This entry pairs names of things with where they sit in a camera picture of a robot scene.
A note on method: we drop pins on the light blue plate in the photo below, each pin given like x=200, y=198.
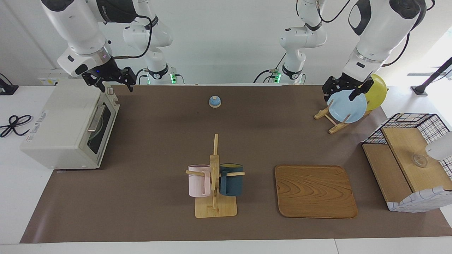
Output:
x=348, y=107

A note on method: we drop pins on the white checked cloth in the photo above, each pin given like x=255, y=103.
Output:
x=420, y=201

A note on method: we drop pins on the wooden plate rack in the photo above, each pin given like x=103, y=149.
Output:
x=335, y=127

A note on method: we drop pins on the dark blue mug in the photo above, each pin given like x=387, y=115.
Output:
x=231, y=183

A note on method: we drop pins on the black desk clamp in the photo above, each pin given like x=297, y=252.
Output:
x=7, y=89

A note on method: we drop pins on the wooden tray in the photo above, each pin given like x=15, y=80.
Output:
x=314, y=192

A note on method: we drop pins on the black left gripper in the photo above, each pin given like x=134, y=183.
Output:
x=344, y=83

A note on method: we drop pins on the pink mug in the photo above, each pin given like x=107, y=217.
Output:
x=197, y=183

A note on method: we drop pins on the blue service bell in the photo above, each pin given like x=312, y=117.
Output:
x=214, y=102

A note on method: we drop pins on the wooden mug tree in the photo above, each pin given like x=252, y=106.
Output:
x=214, y=208

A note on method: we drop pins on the small clear glass cup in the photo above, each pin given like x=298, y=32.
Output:
x=420, y=161

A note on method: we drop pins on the oven door with glass window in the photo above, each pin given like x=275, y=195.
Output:
x=110, y=116

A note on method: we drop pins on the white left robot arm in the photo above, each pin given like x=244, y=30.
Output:
x=378, y=38

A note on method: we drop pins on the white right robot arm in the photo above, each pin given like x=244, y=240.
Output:
x=77, y=31

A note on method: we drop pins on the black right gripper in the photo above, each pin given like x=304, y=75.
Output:
x=104, y=70

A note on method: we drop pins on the white rounded blurred object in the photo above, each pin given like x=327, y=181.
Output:
x=441, y=148

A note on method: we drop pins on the yellow plate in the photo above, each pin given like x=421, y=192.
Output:
x=378, y=91

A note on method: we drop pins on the brown table mat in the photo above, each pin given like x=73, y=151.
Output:
x=159, y=141

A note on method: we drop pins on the white box with yellow label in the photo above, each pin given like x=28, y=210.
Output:
x=53, y=80

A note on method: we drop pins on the white toaster oven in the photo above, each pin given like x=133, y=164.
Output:
x=56, y=116

